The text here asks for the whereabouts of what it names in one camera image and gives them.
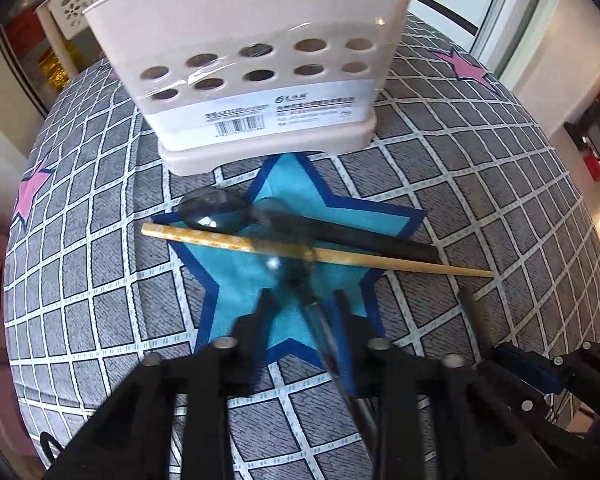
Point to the bamboo chopstick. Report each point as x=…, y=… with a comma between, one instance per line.
x=205, y=237

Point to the dark translucent spoon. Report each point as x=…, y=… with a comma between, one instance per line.
x=325, y=340
x=215, y=210

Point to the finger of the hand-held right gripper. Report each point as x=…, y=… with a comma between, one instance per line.
x=530, y=367
x=472, y=315

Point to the red plastic basket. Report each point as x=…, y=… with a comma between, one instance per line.
x=27, y=35

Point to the white plastic utensil holder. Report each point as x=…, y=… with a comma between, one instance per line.
x=280, y=110

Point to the white flower-cut basket trolley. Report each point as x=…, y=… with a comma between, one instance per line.
x=75, y=5

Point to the gold foil package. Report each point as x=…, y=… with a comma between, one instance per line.
x=55, y=67

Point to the grey checked star tablecloth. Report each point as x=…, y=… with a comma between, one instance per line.
x=105, y=285

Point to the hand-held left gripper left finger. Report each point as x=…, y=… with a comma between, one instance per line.
x=260, y=320

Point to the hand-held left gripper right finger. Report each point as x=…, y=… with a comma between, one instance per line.
x=349, y=360

